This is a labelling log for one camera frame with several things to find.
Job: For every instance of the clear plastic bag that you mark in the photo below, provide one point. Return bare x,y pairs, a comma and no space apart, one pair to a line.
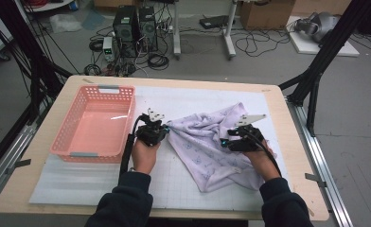
63,23

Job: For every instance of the person's left hand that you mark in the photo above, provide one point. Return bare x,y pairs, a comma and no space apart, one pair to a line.
144,157

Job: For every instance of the black flat box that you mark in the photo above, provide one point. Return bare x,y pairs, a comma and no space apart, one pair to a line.
215,21

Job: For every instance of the lilac towel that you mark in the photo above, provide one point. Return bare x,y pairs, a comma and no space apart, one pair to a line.
202,148

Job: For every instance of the grey metal bracket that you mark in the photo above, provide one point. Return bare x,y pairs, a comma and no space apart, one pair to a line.
21,164
314,178

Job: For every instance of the white grid mat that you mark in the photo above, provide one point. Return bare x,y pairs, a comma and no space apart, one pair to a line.
174,104

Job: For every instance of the black metal frame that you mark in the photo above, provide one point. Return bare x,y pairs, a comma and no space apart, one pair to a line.
16,31
332,41

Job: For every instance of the aluminium rail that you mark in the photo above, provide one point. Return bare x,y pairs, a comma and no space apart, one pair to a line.
319,157
3,167

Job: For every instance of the black computer tower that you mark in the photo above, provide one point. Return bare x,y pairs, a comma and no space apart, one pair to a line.
125,28
148,31

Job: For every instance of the brown cardboard box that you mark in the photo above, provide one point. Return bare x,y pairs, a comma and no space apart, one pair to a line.
265,15

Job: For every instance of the pale cardboard box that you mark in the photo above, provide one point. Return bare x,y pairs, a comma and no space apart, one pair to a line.
319,6

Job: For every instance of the white power supply unit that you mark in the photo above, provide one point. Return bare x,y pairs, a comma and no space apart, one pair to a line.
108,47

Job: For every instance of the white floor board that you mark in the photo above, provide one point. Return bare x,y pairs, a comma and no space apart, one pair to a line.
306,47

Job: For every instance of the pink plastic basket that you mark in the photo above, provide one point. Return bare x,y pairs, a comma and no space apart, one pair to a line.
95,129

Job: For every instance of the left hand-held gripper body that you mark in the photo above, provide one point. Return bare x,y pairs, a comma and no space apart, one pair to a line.
150,132

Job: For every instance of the round white table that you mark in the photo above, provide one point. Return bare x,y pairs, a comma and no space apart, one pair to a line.
57,4

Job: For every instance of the grey rounded device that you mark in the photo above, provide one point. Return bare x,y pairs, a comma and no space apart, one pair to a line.
322,25

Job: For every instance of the person's right hand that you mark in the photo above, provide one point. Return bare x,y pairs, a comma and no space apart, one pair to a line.
264,164

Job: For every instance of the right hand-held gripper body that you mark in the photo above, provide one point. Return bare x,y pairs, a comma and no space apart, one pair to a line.
248,142

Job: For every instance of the white metal stand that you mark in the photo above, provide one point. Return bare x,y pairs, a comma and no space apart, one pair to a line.
176,31

